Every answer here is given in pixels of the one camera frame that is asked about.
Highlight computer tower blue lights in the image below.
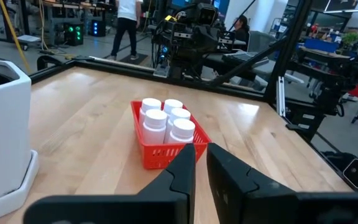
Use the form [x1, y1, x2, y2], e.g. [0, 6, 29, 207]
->
[89, 19, 107, 38]

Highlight grey office chair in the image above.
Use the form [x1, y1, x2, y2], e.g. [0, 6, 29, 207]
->
[246, 30, 305, 91]

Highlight red perforated plastic basket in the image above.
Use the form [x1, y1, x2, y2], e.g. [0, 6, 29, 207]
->
[130, 100, 213, 170]

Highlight black neighbouring robot station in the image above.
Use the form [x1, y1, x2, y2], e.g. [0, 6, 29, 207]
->
[284, 39, 358, 141]

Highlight standing person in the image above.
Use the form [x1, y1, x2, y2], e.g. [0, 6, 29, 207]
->
[106, 0, 144, 62]

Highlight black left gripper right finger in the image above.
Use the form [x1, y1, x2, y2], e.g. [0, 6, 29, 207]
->
[206, 142, 358, 224]

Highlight blue crate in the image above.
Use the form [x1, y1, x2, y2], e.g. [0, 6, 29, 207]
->
[302, 37, 341, 54]

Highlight silver metal bracket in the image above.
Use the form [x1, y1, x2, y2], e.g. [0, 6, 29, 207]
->
[276, 75, 287, 118]

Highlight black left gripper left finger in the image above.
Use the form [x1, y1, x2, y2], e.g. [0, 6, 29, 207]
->
[23, 143, 197, 224]

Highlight white angular planter pot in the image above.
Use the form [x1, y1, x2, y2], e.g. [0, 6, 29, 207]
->
[0, 58, 32, 203]

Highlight black diagonal frame brace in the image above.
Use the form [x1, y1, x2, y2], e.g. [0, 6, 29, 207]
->
[210, 36, 288, 87]

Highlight black upright frame post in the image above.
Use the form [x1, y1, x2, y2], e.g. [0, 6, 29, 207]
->
[263, 0, 313, 104]

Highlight black floor mat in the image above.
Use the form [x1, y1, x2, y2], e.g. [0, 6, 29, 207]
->
[117, 53, 150, 67]

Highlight flat wheeled cart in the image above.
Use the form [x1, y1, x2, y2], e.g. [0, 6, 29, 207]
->
[0, 33, 42, 51]

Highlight computer tower green lights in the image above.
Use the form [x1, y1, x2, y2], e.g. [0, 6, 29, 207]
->
[63, 22, 85, 47]

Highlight seated person with dark hair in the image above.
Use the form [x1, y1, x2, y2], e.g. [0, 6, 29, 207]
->
[232, 14, 252, 45]

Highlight small green potted plant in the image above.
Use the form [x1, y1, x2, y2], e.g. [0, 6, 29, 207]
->
[341, 30, 358, 48]

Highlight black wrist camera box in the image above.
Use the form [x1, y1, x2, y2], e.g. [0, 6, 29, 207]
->
[197, 2, 219, 26]

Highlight white planter saucer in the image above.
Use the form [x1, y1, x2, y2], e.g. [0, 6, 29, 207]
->
[0, 149, 40, 223]

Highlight yellow slanted pole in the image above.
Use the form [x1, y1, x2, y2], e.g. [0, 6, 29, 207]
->
[0, 0, 33, 74]

